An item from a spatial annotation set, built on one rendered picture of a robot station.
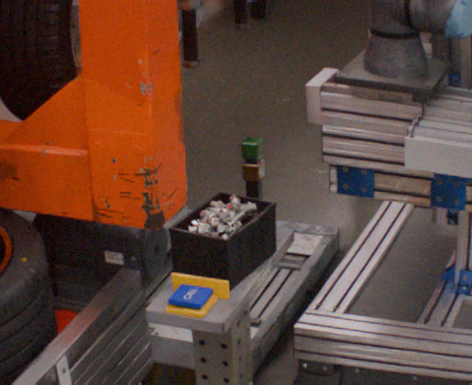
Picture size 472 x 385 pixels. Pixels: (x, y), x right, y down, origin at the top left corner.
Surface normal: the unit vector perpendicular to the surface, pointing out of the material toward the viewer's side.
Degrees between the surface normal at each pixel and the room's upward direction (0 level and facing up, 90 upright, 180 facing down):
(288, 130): 0
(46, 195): 90
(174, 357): 0
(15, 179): 90
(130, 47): 90
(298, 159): 0
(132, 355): 90
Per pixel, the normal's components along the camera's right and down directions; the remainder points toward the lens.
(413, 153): -0.40, 0.39
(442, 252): -0.04, -0.91
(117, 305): 0.93, 0.11
